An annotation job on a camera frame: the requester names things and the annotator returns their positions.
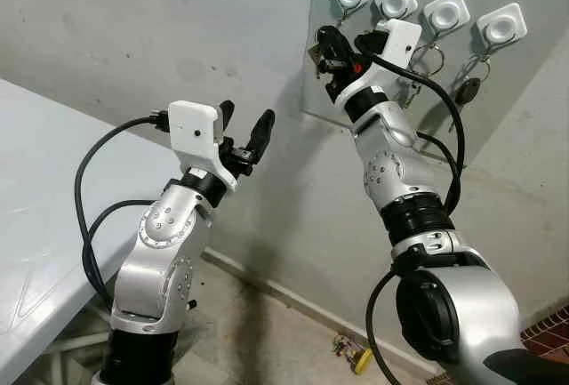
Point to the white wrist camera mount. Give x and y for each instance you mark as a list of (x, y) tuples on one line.
[(193, 127), (400, 43)]

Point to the grey wall board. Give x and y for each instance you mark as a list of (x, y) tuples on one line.
[(516, 92)]

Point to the metal key bunch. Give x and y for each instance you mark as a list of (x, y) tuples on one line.
[(316, 58)]

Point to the large white table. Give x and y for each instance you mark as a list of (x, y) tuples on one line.
[(44, 207)]

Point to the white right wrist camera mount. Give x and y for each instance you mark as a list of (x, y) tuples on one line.
[(400, 43)]

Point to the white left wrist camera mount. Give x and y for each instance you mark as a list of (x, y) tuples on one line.
[(193, 127)]

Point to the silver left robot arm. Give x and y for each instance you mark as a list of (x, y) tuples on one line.
[(160, 269)]

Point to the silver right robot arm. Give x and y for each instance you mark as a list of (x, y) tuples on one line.
[(391, 172)]

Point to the small yellow floor item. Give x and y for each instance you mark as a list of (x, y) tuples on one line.
[(360, 360)]

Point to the black-headed car key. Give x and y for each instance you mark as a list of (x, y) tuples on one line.
[(468, 92)]

